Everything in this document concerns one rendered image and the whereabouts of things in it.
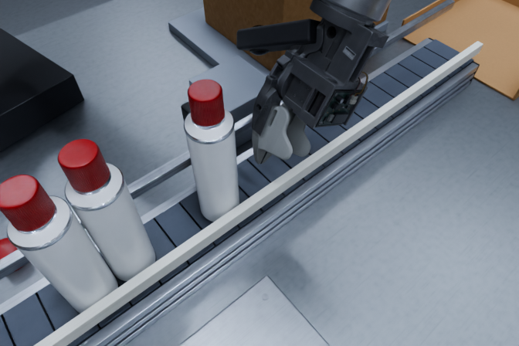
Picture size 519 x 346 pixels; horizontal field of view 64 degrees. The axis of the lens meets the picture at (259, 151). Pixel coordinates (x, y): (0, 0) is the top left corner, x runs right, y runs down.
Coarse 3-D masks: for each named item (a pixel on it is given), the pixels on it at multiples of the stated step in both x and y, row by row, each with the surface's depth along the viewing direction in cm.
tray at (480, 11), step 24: (456, 0) 96; (480, 0) 97; (504, 0) 96; (432, 24) 90; (456, 24) 90; (480, 24) 90; (504, 24) 90; (456, 48) 85; (504, 48) 85; (480, 72) 80; (504, 72) 80
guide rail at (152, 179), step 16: (448, 0) 73; (432, 16) 70; (400, 32) 66; (384, 48) 66; (240, 128) 53; (176, 160) 49; (144, 176) 48; (160, 176) 48; (144, 192) 48; (16, 256) 41; (0, 272) 41
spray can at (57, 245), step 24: (0, 192) 32; (24, 192) 32; (24, 216) 32; (48, 216) 34; (72, 216) 36; (24, 240) 33; (48, 240) 34; (72, 240) 36; (48, 264) 36; (72, 264) 37; (96, 264) 41; (72, 288) 40; (96, 288) 42
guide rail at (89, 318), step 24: (480, 48) 73; (432, 72) 67; (408, 96) 64; (336, 144) 57; (312, 168) 56; (264, 192) 52; (240, 216) 51; (192, 240) 48; (168, 264) 46; (120, 288) 44; (144, 288) 46; (96, 312) 43; (48, 336) 41; (72, 336) 42
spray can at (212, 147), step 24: (192, 96) 39; (216, 96) 39; (192, 120) 42; (216, 120) 40; (192, 144) 42; (216, 144) 42; (192, 168) 47; (216, 168) 44; (216, 192) 48; (216, 216) 52
